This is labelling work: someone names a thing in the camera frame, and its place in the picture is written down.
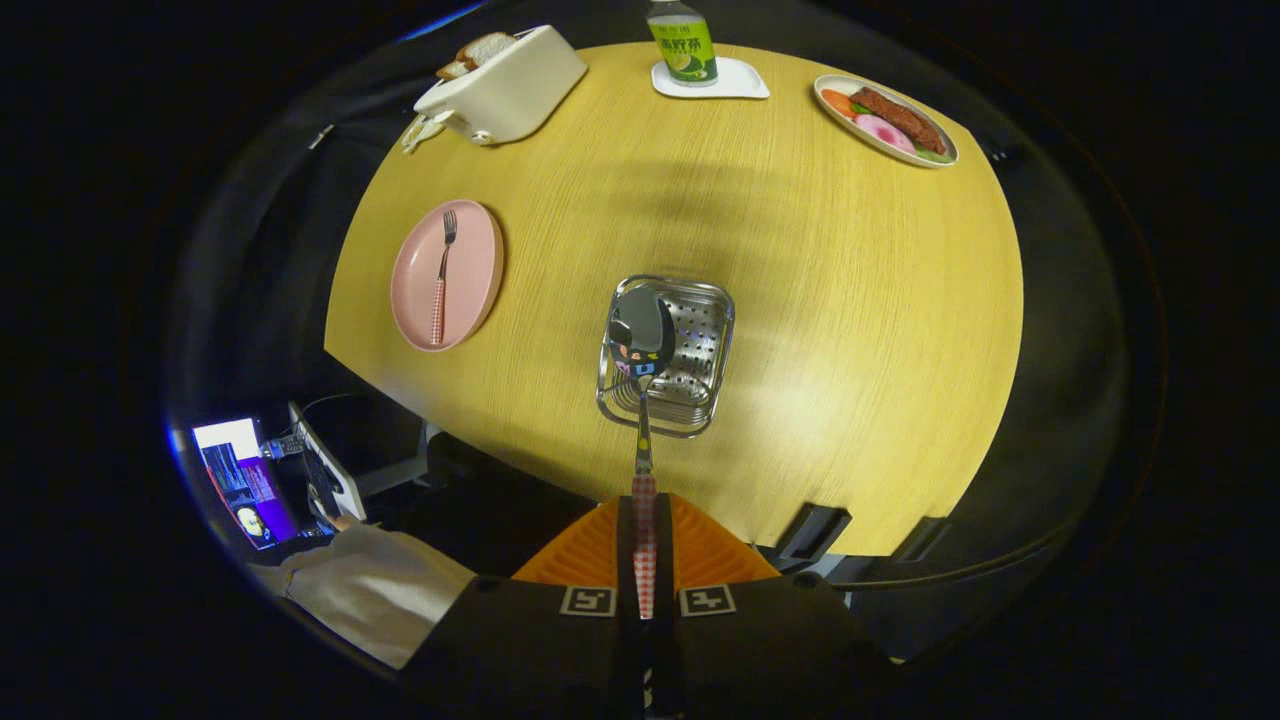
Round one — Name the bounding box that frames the black table bracket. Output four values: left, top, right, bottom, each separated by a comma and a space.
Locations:
778, 503, 853, 563

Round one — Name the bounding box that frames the brown meat piece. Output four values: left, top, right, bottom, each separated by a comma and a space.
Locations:
850, 86, 947, 155

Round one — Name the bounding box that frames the white oval food plate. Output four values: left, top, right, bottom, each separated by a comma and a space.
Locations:
813, 74, 960, 169

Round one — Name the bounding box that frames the green label drink bottle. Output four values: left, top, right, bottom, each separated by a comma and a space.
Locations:
646, 0, 719, 88

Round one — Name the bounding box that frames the pink round food slice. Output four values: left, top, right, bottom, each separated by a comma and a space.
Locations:
855, 113, 916, 155

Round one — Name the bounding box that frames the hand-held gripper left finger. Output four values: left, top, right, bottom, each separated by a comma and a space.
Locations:
400, 494, 641, 720

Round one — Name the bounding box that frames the spoon with red checkered handle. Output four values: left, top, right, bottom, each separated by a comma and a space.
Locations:
607, 286, 678, 621

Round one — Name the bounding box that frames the white toaster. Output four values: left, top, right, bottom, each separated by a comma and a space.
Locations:
413, 25, 589, 147

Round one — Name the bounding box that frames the white divided condiment dish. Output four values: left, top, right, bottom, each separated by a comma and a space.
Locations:
400, 112, 448, 155

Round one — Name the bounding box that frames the fork with red checkered handle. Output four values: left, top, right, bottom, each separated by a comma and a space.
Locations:
430, 209, 459, 347

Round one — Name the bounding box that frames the metal wire basket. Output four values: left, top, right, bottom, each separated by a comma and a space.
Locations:
596, 275, 736, 439

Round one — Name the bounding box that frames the white square coaster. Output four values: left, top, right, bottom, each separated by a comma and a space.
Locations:
651, 57, 771, 100

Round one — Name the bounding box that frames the pink round plate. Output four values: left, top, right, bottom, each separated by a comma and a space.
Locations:
390, 199, 506, 353

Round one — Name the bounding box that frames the lit computer screen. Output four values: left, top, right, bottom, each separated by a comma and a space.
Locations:
192, 417, 301, 551

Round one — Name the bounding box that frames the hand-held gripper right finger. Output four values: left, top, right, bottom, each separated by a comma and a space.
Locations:
655, 494, 891, 720

